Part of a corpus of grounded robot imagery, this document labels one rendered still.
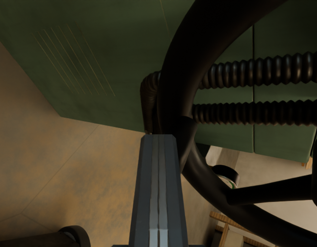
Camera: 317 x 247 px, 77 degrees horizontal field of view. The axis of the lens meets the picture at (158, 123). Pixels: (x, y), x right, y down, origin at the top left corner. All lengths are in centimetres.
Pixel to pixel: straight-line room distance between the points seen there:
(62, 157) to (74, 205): 24
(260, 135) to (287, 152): 6
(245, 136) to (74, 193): 80
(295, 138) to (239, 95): 12
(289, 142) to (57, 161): 80
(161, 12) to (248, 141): 28
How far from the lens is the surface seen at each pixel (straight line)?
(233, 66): 19
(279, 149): 43
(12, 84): 81
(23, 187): 89
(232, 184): 45
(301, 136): 40
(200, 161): 20
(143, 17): 35
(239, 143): 44
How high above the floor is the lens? 76
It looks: 33 degrees down
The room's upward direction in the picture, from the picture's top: 99 degrees clockwise
